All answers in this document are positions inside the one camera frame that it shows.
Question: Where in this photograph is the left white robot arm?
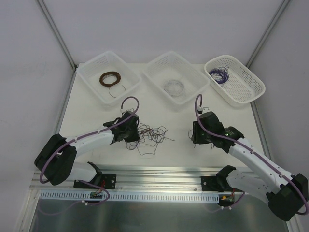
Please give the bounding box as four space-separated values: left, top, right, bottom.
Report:
34 111 140 189

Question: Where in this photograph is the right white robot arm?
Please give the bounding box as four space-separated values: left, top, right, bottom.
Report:
191 107 309 221

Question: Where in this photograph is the right white perforated basket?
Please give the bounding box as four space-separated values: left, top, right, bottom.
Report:
204 55 266 108

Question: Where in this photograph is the white perforated basket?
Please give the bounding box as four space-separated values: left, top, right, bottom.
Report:
77 51 141 105
204 55 266 108
143 51 210 112

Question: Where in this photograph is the left white perforated basket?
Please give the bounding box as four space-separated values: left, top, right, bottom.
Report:
77 51 141 105

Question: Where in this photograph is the middle white perforated basket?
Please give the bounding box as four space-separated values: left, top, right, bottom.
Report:
143 51 210 112

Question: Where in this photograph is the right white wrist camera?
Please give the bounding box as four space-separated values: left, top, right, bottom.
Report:
197 105 210 115

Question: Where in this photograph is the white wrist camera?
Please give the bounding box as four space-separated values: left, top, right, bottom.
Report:
120 108 135 115
197 105 210 115

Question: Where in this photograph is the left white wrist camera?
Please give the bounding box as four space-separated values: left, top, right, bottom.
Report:
120 108 135 115

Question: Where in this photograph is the purple wire coil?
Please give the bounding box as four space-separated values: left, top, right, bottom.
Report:
208 65 230 86

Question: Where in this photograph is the white wire coil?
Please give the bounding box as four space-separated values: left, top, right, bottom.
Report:
163 79 185 98

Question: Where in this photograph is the brown wire coil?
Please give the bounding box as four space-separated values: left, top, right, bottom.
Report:
99 72 127 98

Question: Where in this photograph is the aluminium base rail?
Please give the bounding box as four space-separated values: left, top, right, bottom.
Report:
30 164 252 194

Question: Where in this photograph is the slotted white cable duct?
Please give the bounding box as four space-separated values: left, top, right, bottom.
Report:
40 190 219 203

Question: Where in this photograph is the right aluminium frame post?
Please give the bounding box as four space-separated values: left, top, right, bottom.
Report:
246 0 292 68

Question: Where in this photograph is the aluminium frame post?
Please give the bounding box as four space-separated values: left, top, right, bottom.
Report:
35 0 77 71
246 0 292 68

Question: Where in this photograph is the left aluminium frame post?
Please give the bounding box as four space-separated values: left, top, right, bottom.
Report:
35 0 77 71

